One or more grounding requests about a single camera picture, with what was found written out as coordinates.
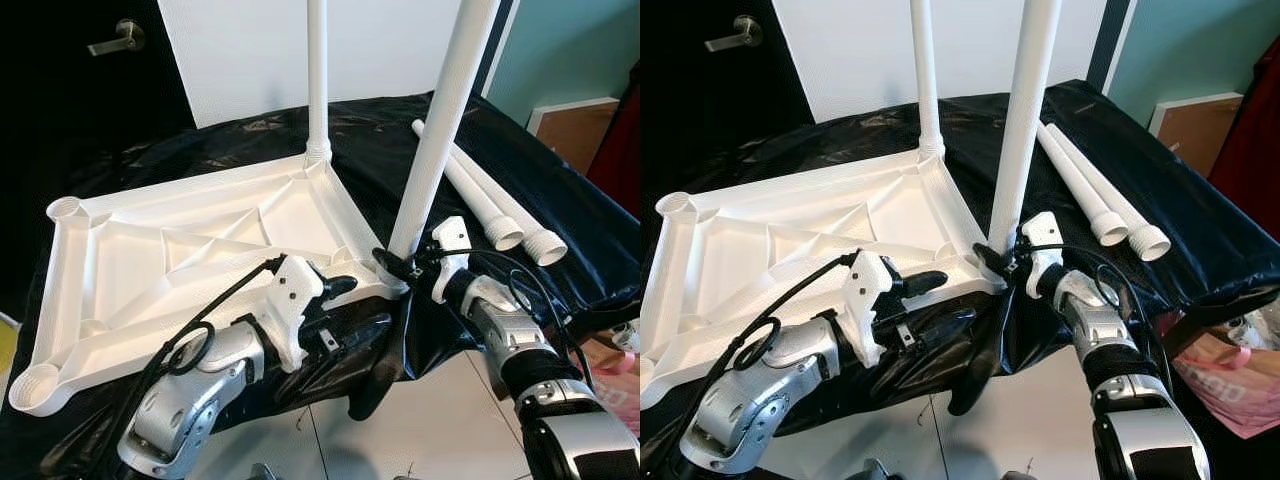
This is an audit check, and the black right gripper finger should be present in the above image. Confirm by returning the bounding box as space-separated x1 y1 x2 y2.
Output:
372 248 413 286
973 243 1013 283

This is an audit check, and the white plastic children table top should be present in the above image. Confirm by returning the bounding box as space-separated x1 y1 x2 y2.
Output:
8 150 411 419
640 145 1006 411

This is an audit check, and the black plastic sheet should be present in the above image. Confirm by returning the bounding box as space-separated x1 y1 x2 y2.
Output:
0 92 641 480
640 78 1280 480

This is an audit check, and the dark wooden table leg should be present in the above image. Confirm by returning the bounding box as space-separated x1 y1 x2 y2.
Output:
1165 295 1280 361
560 300 641 361

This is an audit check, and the pink paper bag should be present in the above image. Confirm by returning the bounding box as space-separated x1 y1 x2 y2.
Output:
580 330 641 436
1170 320 1280 441

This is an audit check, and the dark red object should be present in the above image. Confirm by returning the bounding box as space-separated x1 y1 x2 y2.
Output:
1208 35 1280 216
585 65 641 216

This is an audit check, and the black door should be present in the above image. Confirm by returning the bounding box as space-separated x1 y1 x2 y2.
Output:
640 0 816 201
0 0 196 301

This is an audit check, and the black rubber floor mat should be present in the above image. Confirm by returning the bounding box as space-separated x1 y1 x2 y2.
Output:
1200 400 1280 480

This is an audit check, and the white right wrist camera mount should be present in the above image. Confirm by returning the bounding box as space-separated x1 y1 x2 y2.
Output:
430 215 476 306
1020 210 1066 301

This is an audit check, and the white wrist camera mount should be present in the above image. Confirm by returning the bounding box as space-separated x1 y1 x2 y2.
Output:
258 255 326 373
1020 210 1066 301
430 215 476 306
840 248 906 369

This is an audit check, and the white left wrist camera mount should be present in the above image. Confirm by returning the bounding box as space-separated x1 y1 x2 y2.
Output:
258 255 326 373
840 248 906 369

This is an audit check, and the brown board with white frame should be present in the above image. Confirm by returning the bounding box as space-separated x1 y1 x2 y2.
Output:
1148 92 1246 181
525 97 621 176

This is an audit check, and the brass door handle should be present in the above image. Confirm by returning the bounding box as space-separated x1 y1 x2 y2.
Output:
87 20 146 58
703 15 763 53

